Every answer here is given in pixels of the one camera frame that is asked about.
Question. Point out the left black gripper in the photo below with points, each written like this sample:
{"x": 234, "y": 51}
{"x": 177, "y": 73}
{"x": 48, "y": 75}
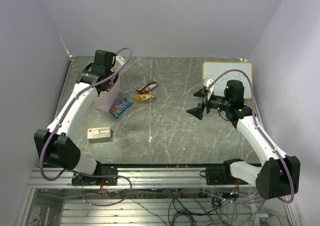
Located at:
{"x": 111, "y": 73}

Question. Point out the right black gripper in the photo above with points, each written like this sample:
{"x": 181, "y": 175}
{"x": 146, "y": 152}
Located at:
{"x": 197, "y": 112}

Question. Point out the pink paper bag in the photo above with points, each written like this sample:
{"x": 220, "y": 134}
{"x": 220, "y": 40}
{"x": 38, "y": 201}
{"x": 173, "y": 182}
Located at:
{"x": 106, "y": 100}

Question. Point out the blue M&Ms packet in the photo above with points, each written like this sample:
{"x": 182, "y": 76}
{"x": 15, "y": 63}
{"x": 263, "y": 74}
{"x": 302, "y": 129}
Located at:
{"x": 120, "y": 108}

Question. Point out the small whiteboard with stand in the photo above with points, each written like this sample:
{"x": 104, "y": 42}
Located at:
{"x": 212, "y": 70}

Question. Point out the yellow M&Ms packet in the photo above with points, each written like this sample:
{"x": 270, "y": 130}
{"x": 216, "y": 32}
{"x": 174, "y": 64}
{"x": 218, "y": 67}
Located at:
{"x": 145, "y": 97}

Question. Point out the purple M&Ms packet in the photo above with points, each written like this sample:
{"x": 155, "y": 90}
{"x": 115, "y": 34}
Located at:
{"x": 110, "y": 86}

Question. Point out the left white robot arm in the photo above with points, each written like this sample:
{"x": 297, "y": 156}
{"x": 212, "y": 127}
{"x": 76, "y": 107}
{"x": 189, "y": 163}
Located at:
{"x": 55, "y": 144}

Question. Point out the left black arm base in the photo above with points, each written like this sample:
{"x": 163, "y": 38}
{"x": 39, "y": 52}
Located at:
{"x": 101, "y": 170}

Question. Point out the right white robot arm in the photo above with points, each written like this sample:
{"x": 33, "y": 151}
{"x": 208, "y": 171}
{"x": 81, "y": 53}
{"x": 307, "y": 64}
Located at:
{"x": 279, "y": 173}

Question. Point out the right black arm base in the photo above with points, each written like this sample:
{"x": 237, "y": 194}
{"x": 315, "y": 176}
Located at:
{"x": 219, "y": 174}

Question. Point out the brown chocolate bar wrapper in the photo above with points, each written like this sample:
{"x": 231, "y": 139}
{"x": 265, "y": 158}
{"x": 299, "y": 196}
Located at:
{"x": 147, "y": 88}

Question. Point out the white cardboard box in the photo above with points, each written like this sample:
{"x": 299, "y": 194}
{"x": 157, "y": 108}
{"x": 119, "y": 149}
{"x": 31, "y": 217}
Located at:
{"x": 99, "y": 135}

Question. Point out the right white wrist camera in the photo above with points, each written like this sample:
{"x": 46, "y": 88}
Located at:
{"x": 208, "y": 87}

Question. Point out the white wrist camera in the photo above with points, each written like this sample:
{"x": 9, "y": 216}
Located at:
{"x": 208, "y": 87}
{"x": 119, "y": 61}

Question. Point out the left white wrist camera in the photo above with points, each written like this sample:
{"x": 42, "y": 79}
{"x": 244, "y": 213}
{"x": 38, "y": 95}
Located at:
{"x": 119, "y": 61}

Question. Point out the aluminium frame rail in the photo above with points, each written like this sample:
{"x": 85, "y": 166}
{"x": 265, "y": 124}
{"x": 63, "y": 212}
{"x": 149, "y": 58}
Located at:
{"x": 141, "y": 178}

